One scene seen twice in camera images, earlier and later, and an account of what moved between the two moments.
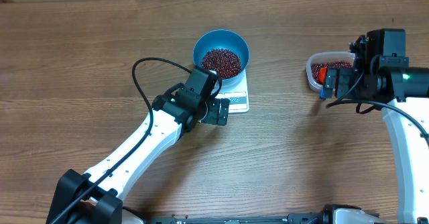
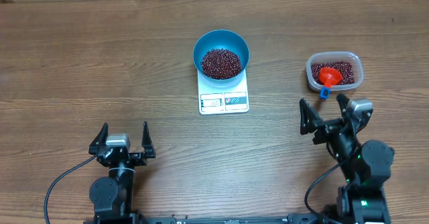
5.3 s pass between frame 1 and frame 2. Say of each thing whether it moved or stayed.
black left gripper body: moved
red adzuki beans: stayed
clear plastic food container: stayed
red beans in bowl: stayed
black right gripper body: moved
